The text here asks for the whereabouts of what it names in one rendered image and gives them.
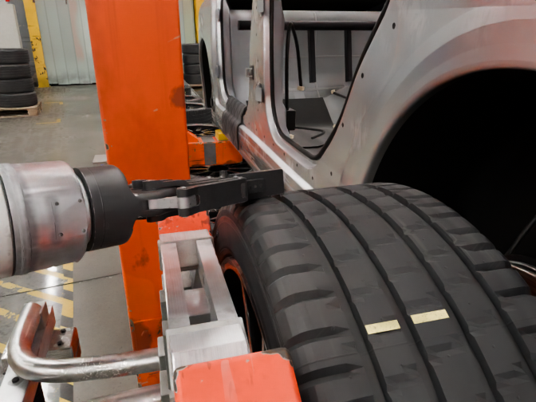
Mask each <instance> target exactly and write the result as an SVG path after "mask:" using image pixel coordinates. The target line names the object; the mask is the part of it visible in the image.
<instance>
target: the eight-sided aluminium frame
mask: <svg viewBox="0 0 536 402"><path fill-rule="evenodd" d="M158 252H159V260H160V270H161V271H163V274H162V275H161V277H162V286H163V290H165V298H166V306H167V321H168V329H166V331H165V335H166V344H167V360H168V369H169V378H170V386H171V391H174V385H173V377H172V376H173V372H174V371H175V369H176V368H178V367H180V366H184V365H193V364H197V363H201V362H206V361H213V360H218V359H223V358H228V357H235V356H240V355H244V354H248V353H250V347H249V344H248V340H247V336H246V330H245V326H244V323H243V319H242V318H241V317H238V315H237V313H236V310H235V307H234V304H233V301H232V299H231V295H230V292H229V290H228V288H227V284H226V281H225V278H224V276H223V272H222V270H221V267H220V265H219V260H218V258H217V255H216V253H215V247H214V239H213V236H210V235H209V232H208V230H207V229H204V230H197V231H184V232H176V233H169V234H160V240H158ZM203 287H204V290H205V294H206V297H207V302H208V305H209V309H210V312H211V322H206V323H201V324H196V325H190V321H189V316H188V311H187V303H186V298H185V293H184V291H185V290H192V289H198V288H203Z"/></svg>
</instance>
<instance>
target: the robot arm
mask: <svg viewBox="0 0 536 402"><path fill-rule="evenodd" d="M228 177H229V178H227V171H219V178H214V177H211V176H207V177H206V178H201V179H185V180H183V179H176V180H173V179H160V180H149V179H136V180H133V181H132V183H130V184H129V185H128V181H127V179H126V177H125V176H124V173H123V172H122V171H121V170H120V169H119V168H118V167H116V166H114V165H110V164H108V165H98V166H89V167H74V168H71V167H70V165H69V164H67V163H66V162H64V161H60V160H58V161H46V162H36V163H24V164H0V279H3V278H8V277H12V276H14V275H19V276H21V275H24V274H28V273H29V272H34V271H37V270H44V269H48V268H51V267H53V266H54V267H58V266H59V265H64V264H68V263H71V262H79V261H80V260H81V259H82V258H83V256H84V255H85V252H86V251H92V250H99V249H103V248H107V247H111V246H119V245H122V244H125V243H126V242H127V241H128V240H129V239H130V238H131V236H132V232H133V226H134V223H135V221H136V220H144V219H146V220H147V223H154V222H159V221H164V220H165V219H166V218H167V217H172V216H177V215H178V216H179V217H183V218H187V217H188V216H191V215H194V214H197V213H199V212H202V211H208V210H212V209H215V208H219V207H225V206H229V205H232V204H235V206H239V207H242V206H243V203H245V202H246V201H248V199H256V198H261V197H266V196H271V195H280V194H284V180H283V170H282V169H270V170H262V171H250V172H243V173H236V174H229V175H228Z"/></svg>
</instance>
